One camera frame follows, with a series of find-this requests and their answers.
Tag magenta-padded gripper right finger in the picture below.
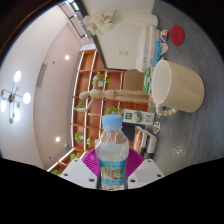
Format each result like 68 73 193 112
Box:
126 147 166 190

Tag ceiling air vent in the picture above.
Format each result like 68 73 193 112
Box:
35 63 48 89

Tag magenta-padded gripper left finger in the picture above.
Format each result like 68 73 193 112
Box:
59 148 101 190

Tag recessed ceiling downlights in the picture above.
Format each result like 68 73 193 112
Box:
54 54 71 143

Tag cream mug with beaded handle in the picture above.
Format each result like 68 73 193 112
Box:
150 59 205 118

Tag small printed round badge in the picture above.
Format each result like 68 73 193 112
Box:
152 121 162 135
160 29 169 43
159 42 170 56

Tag wooden artist mannequin figure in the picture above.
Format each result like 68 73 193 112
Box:
73 74 156 118

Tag white ceramic vase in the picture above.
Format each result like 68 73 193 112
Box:
111 9 159 28

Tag window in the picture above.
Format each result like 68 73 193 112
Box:
66 0 81 13

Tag blue white tissue pack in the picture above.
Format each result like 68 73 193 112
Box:
152 39 163 68

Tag clear blue-capped water bottle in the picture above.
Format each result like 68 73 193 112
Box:
94 114 130 192

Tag orange wooden shelf unit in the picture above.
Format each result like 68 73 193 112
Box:
46 48 158 176

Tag multi-bulb ceiling lamp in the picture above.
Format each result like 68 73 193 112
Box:
0 69 33 125

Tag tan upholstered chair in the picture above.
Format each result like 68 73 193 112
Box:
123 69 148 92

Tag flat round red coaster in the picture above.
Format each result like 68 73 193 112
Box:
169 24 185 46

